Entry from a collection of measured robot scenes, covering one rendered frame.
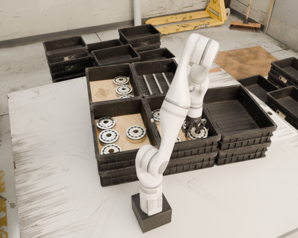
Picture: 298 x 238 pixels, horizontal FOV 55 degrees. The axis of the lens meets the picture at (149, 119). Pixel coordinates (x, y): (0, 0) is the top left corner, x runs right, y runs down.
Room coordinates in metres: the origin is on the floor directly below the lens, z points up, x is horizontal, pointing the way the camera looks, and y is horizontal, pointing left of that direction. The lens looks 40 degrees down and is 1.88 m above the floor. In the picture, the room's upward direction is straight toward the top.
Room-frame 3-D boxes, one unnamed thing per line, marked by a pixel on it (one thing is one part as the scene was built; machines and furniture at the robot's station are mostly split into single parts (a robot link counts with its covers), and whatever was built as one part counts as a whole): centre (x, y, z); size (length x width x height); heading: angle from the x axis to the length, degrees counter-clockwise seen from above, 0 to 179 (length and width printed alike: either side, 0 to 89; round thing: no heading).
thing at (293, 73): (2.39, -1.40, 0.31); 0.40 x 0.30 x 0.34; 23
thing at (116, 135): (1.07, 0.21, 0.86); 0.10 x 0.10 x 0.01
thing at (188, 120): (1.07, -0.21, 0.97); 0.08 x 0.08 x 0.09
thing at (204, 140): (1.15, -0.16, 0.92); 0.40 x 0.30 x 0.02; 13
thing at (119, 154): (1.09, 0.13, 0.92); 0.40 x 0.30 x 0.02; 13
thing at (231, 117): (1.22, -0.45, 0.87); 0.40 x 0.30 x 0.11; 13
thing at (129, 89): (1.49, 0.16, 0.86); 0.10 x 0.10 x 0.01
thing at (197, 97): (1.07, -0.22, 1.14); 0.09 x 0.07 x 0.15; 81
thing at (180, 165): (1.15, -0.16, 0.76); 0.40 x 0.30 x 0.12; 13
